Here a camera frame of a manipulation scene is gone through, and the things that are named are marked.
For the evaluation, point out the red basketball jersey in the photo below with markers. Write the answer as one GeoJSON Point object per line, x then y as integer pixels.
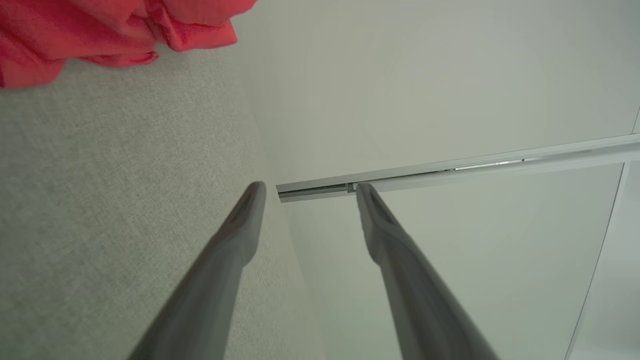
{"type": "Point", "coordinates": [75, 30]}

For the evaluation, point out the grey metal door frame post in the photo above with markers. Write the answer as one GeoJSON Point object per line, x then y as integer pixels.
{"type": "Point", "coordinates": [475, 167]}

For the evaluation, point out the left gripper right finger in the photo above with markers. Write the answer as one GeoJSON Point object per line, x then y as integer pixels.
{"type": "Point", "coordinates": [420, 300]}

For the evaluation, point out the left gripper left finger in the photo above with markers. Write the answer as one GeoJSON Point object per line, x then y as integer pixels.
{"type": "Point", "coordinates": [210, 290]}

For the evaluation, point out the grey fabric table cover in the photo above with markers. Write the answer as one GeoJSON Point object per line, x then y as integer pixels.
{"type": "Point", "coordinates": [100, 200]}

